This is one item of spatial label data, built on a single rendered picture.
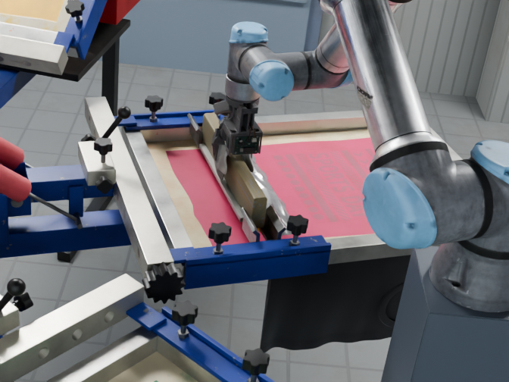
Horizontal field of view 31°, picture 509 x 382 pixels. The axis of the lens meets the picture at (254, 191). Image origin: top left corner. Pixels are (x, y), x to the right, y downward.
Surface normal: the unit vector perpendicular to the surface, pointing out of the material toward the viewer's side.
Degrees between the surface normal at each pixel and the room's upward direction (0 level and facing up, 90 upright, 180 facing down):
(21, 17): 32
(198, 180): 0
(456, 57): 90
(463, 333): 90
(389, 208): 95
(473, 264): 72
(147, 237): 0
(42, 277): 0
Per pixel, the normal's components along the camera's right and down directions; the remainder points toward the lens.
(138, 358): 0.74, 0.41
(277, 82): 0.37, 0.52
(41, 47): -0.02, -0.46
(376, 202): -0.88, 0.23
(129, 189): 0.11, -0.85
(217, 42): -0.03, 0.52
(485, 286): -0.15, 0.22
